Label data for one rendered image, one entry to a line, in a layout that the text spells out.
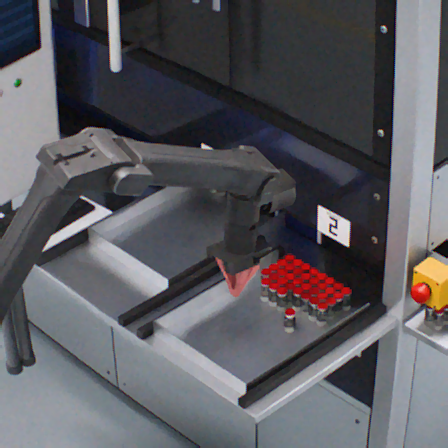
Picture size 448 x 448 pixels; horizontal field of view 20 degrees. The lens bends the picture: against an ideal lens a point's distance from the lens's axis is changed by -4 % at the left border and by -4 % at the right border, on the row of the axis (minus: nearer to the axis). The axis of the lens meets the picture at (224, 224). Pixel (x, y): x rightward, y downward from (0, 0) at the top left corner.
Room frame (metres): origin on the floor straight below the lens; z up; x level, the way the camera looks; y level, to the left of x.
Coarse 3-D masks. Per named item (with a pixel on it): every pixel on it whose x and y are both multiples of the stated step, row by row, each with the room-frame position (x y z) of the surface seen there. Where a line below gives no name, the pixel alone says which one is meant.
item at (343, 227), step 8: (320, 208) 2.13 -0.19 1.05; (320, 216) 2.13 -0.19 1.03; (328, 216) 2.11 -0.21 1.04; (336, 216) 2.10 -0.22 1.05; (320, 224) 2.13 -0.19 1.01; (328, 224) 2.11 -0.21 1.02; (344, 224) 2.08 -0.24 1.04; (328, 232) 2.11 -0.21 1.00; (336, 232) 2.10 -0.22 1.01; (344, 232) 2.08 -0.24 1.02; (344, 240) 2.08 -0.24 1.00
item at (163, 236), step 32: (160, 192) 2.41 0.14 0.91; (192, 192) 2.45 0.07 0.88; (96, 224) 2.28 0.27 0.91; (128, 224) 2.33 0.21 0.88; (160, 224) 2.32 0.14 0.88; (192, 224) 2.32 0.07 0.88; (224, 224) 2.32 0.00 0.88; (128, 256) 2.17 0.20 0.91; (160, 256) 2.21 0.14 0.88; (192, 256) 2.20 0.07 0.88
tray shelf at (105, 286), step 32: (64, 256) 2.22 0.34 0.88; (96, 256) 2.21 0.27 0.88; (256, 256) 2.20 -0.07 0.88; (320, 256) 2.20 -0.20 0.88; (64, 288) 2.11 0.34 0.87; (96, 288) 2.10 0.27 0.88; (128, 288) 2.10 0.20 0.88; (160, 288) 2.10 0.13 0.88; (192, 288) 2.10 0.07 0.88; (352, 288) 2.08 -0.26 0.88; (384, 320) 1.97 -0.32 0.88; (160, 352) 1.89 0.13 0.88; (352, 352) 1.88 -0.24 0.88; (224, 384) 1.80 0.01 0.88; (288, 384) 1.79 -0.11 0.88; (256, 416) 1.70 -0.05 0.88
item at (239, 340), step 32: (224, 288) 2.07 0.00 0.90; (256, 288) 2.09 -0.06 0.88; (160, 320) 1.96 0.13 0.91; (192, 320) 1.99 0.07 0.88; (224, 320) 1.99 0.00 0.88; (256, 320) 1.98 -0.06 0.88; (352, 320) 1.95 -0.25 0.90; (192, 352) 1.86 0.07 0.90; (224, 352) 1.89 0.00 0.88; (256, 352) 1.89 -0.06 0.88; (288, 352) 1.88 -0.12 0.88; (256, 384) 1.77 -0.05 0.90
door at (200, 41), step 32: (96, 0) 2.65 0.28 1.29; (128, 0) 2.57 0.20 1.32; (160, 0) 2.49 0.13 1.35; (224, 0) 2.34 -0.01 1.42; (128, 32) 2.57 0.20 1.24; (160, 32) 2.49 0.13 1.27; (192, 32) 2.41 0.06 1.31; (224, 32) 2.34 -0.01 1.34; (192, 64) 2.42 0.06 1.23; (224, 64) 2.34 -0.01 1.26
